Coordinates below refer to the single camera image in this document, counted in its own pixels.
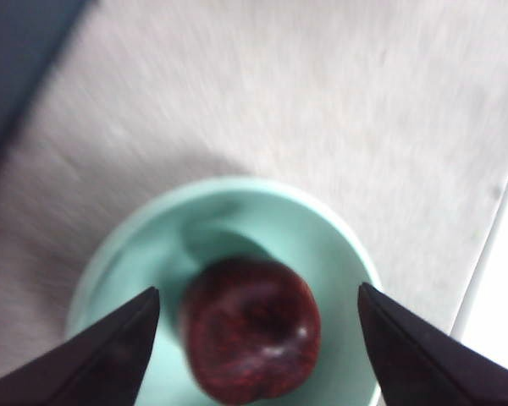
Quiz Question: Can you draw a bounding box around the dark red plum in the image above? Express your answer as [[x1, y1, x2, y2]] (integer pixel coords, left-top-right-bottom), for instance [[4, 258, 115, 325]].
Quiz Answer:
[[178, 255, 322, 405]]

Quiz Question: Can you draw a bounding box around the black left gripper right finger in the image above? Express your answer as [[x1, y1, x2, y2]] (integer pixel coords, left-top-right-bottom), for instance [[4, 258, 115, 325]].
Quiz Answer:
[[357, 283, 508, 406]]

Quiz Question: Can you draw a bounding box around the black rectangular tray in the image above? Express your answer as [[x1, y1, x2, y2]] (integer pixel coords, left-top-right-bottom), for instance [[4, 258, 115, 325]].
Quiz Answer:
[[0, 0, 98, 191]]

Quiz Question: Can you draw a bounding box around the teal ribbed bowl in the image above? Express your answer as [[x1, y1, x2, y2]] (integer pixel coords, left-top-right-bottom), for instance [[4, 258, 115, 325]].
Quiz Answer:
[[65, 176, 384, 406]]

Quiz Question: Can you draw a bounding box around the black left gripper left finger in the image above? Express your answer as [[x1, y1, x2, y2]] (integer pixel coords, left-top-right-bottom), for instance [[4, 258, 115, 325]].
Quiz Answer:
[[0, 287, 161, 406]]

